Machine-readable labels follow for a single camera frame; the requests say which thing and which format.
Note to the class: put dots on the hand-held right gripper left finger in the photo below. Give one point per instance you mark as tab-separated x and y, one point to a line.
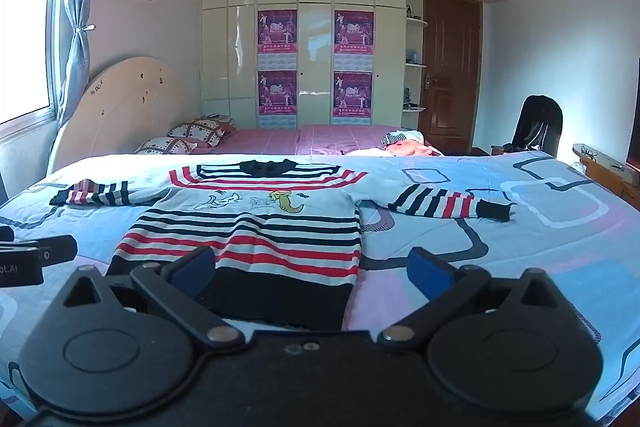
192	267

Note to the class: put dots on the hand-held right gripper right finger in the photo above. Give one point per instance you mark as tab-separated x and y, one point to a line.
429	269

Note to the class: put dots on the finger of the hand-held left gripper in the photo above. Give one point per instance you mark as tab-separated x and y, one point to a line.
6	233
55	249

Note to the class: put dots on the striped knit sweater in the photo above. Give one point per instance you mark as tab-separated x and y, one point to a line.
260	227

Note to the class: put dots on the pile of colourful clothes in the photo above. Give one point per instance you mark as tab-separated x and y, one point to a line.
407	146

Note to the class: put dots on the blue patterned bed blanket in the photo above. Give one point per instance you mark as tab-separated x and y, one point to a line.
525	257

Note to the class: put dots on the checked pink pillow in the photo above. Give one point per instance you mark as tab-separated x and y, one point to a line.
200	131
167	146

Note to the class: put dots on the beige rounded headboard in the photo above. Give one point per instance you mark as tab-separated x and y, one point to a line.
130	102

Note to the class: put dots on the black chair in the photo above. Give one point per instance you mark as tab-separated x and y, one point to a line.
537	122

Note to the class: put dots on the brown wooden door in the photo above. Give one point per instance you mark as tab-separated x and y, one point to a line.
450	72

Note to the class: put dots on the wooden side desk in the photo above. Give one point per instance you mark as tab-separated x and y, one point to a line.
605	169

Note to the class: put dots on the white corner shelves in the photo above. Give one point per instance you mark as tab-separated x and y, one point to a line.
414	64

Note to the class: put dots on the bright window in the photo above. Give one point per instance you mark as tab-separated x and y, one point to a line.
25	27

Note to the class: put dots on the blue curtain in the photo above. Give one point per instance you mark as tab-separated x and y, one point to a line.
80	7

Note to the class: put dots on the purple wall poster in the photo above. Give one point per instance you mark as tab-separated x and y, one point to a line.
353	97
277	97
354	31
277	31

